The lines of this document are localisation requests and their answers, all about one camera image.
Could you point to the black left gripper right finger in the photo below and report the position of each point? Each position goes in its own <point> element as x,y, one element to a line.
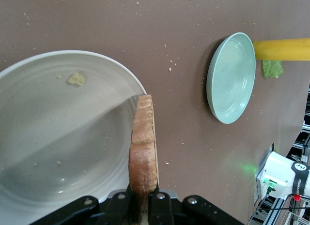
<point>162,210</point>

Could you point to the green lettuce leaf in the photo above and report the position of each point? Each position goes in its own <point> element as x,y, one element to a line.
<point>272,69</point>

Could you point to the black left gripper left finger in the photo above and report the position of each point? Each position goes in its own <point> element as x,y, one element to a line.
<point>116,210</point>

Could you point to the background metal shelving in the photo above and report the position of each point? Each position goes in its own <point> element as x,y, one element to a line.
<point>304,138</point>

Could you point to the pale green plate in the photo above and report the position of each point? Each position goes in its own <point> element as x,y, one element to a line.
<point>231,77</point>

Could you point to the yellow mustard squeeze bottle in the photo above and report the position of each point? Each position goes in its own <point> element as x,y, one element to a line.
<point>281,49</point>

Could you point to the beige plate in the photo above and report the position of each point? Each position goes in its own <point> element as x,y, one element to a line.
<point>60,138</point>

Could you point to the small lettuce scrap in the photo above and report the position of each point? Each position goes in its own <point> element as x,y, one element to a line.
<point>76,79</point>

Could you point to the brown bread slice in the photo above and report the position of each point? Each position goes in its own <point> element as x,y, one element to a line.
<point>143,150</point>

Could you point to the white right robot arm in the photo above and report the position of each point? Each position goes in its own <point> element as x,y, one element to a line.
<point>281,169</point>

